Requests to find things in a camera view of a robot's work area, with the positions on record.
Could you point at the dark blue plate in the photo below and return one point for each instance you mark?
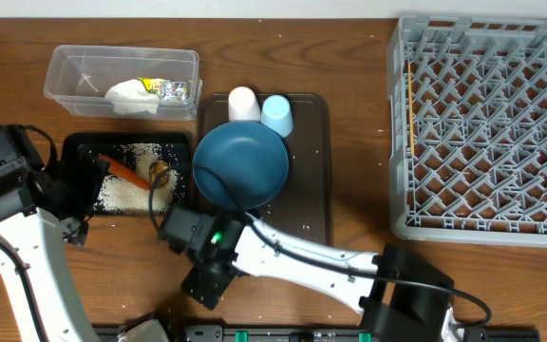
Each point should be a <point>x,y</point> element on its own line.
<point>240,165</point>

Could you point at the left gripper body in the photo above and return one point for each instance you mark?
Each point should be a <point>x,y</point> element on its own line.
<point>80,183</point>

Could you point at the black rectangular tray bin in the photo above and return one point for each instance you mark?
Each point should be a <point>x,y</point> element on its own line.
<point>79,145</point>

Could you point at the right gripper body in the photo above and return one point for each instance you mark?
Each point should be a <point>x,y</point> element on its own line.
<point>205,275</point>

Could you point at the white rice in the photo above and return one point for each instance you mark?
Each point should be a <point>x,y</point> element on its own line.
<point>120,197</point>

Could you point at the dark brown serving tray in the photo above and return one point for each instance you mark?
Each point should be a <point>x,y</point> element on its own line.
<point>302,207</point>

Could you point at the white tissue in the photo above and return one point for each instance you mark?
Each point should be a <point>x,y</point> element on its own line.
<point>131,97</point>

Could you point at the light blue plastic cup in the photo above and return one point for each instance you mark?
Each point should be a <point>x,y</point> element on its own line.
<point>276,113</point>

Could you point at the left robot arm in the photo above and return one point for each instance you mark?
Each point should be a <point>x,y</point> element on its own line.
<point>42,208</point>

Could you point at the grey dishwasher rack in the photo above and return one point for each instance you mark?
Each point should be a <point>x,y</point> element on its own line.
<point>479,173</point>

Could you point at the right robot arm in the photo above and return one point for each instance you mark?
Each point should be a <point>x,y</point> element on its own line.
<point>400,296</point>

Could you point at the green snack wrapper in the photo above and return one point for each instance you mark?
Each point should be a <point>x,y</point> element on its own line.
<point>166,90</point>

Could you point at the orange carrot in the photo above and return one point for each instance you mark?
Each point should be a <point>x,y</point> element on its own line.
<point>119,170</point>

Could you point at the clear plastic bin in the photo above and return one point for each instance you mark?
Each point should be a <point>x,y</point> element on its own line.
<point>78,78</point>

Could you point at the wooden chopstick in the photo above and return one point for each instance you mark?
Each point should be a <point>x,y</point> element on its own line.
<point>410,109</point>

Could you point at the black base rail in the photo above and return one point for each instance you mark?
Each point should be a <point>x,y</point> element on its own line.
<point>218,333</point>

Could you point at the white plastic cup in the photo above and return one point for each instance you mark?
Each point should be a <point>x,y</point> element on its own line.
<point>243,105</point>

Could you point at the brown food scrap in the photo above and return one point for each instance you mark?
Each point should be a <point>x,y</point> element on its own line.
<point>159,174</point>

